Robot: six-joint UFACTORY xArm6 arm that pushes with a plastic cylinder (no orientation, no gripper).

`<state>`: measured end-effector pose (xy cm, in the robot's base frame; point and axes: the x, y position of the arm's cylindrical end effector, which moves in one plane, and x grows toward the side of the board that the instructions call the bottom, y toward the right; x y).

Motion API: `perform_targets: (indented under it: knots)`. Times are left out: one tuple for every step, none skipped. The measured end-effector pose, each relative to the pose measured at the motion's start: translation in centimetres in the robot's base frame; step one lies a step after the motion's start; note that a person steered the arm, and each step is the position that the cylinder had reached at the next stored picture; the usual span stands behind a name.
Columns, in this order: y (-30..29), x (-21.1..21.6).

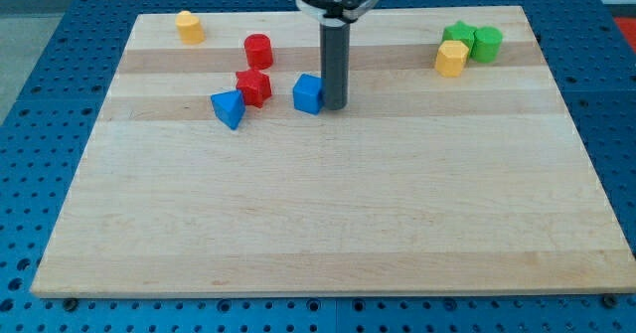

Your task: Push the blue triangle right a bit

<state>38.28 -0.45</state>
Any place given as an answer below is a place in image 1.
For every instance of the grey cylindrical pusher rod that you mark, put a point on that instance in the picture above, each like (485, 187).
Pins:
(334, 56)

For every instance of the blue triangle block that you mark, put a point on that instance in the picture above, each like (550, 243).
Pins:
(229, 107)

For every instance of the blue cube block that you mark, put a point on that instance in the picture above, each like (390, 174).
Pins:
(307, 94)

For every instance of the red cylinder block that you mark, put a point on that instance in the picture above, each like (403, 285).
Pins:
(258, 51)

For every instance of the red star block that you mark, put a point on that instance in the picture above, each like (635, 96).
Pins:
(255, 87)

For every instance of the yellow hexagon block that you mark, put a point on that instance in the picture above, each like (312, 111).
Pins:
(451, 58)

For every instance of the green star block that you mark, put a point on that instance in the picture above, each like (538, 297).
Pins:
(460, 31)

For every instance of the yellow heart block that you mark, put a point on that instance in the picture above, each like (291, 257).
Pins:
(189, 28)

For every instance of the green cylinder block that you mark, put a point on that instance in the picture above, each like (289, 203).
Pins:
(487, 44)

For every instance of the wooden board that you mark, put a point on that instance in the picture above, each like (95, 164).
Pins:
(421, 185)

